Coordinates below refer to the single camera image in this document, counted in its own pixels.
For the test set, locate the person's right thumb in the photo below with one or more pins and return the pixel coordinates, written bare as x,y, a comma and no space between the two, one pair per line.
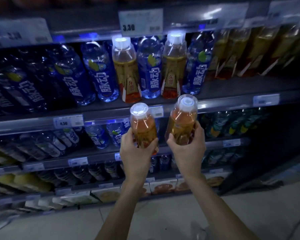
173,142

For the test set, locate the row of small blue bottles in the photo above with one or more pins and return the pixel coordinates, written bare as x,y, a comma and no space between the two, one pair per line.
102,134

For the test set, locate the small white price tag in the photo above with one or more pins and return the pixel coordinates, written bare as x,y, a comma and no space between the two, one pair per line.
157,112
266,100
231,143
77,162
68,121

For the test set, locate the person's left thumb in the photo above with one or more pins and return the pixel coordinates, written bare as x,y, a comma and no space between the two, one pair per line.
152,148

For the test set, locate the row of white food packets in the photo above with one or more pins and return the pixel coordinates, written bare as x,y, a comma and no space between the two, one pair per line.
60,199

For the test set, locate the row of green drink bottles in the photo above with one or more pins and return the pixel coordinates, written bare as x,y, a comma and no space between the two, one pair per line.
230,122

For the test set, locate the amber tea bottle white cap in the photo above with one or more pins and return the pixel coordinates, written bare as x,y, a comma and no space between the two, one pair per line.
173,69
182,119
143,127
127,72

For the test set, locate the row of blue drink bottles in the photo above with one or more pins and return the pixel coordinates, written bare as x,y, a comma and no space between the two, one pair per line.
72,77

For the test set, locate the person's right hand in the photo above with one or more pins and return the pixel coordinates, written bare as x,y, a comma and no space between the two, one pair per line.
190,157

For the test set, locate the person's left hand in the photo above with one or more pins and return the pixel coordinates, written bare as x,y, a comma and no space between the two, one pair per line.
136,163

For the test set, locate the row of dark drink bottles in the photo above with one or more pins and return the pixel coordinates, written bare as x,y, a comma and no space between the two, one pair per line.
82,173

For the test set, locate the pile of yellow packets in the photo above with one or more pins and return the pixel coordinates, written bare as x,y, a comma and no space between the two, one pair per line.
20,182

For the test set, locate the person's right forearm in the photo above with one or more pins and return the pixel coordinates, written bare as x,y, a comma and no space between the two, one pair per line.
215,212

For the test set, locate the large white price tag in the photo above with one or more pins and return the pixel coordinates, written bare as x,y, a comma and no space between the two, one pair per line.
141,22
287,8
227,16
20,32

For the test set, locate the person's left forearm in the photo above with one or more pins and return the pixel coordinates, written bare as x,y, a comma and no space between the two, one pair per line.
125,212

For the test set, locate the row of amber tea bottles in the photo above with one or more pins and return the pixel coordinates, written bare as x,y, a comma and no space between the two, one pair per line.
255,49

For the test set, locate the row of orange printed cartons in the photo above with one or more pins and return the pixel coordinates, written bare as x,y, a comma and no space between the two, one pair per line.
162,186

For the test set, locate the row of clear drink bottles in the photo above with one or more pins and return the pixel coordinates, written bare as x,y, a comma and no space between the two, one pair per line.
40,147

